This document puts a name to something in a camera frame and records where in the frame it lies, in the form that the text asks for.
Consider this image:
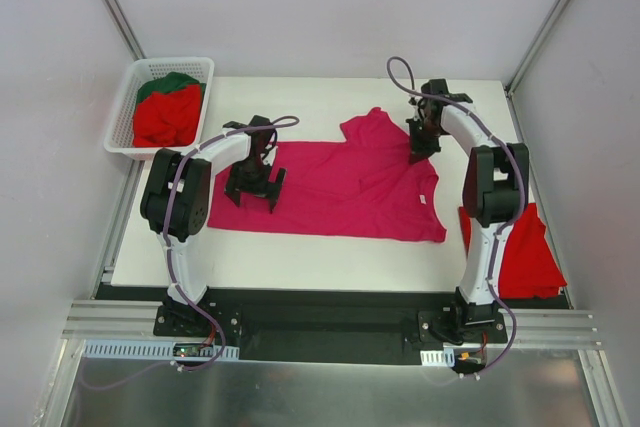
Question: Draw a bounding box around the pink t shirt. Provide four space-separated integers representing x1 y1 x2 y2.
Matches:
207 107 447 243

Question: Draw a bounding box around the white perforated plastic basket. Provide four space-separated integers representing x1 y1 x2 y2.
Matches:
103 57 215 161

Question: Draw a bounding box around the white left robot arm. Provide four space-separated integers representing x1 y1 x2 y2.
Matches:
140 115 299 336

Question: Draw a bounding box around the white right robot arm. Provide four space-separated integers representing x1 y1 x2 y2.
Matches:
407 79 529 342

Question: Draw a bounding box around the red t shirt in basket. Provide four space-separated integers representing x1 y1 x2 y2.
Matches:
132 84 203 148

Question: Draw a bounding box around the green t shirt in basket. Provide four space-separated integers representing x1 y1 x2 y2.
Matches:
136 71 206 105

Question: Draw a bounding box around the folded red t shirt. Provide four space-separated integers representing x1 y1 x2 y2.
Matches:
459 202 568 300

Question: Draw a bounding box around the right aluminium frame post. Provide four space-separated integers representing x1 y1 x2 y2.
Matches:
505 0 573 99

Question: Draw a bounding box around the aluminium frame post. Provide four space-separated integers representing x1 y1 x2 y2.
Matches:
505 0 573 99
101 0 147 61

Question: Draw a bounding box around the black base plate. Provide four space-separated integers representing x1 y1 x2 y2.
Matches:
100 285 521 365

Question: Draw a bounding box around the left aluminium frame post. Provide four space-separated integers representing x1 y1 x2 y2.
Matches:
101 0 147 61

